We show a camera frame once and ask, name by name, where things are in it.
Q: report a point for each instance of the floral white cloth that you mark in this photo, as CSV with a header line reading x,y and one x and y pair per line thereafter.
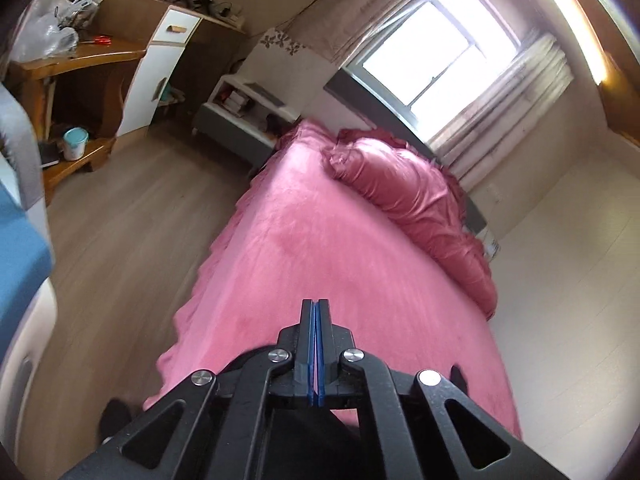
x,y
280,42

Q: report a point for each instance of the person's foot black sock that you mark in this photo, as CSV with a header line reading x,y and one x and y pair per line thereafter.
x,y
116,417

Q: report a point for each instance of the grey headboard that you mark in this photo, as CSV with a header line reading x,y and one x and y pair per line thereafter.
x,y
350,91

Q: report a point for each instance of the window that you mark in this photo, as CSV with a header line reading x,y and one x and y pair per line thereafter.
x,y
430,55

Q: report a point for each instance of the grey white nightstand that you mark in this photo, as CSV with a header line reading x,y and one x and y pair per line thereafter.
x,y
225,125

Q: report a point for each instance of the row of books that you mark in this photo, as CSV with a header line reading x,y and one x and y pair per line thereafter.
x,y
236,104

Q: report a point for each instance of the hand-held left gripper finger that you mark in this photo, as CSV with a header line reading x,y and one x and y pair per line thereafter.
x,y
320,360
312,360

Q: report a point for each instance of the clear plastic bags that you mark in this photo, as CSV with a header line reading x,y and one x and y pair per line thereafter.
x,y
45,35

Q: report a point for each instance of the ceiling light strip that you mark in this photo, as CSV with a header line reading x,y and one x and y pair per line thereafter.
x,y
570,5

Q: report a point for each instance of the wooden desk with cabinet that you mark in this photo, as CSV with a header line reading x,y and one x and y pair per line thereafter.
x,y
145,85

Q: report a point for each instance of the pink duvet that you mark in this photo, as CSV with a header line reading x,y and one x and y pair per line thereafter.
x,y
410,195

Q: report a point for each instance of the pink bedspread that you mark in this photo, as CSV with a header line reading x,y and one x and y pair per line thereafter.
x,y
310,240

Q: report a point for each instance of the floral white box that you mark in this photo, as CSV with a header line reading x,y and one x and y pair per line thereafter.
x,y
492,247

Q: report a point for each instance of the beige curtain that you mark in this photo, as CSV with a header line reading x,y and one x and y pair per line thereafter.
x,y
510,110
380,5

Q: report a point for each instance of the brown wooden panel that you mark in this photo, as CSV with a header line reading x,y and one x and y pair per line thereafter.
x,y
625,85

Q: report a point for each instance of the dark book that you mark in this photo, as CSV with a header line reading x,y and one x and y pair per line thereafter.
x,y
49,152

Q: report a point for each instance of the red scissors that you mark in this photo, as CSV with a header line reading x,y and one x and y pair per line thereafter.
x,y
102,39

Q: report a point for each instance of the teal and white cup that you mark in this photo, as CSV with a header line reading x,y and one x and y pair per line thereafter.
x,y
75,146

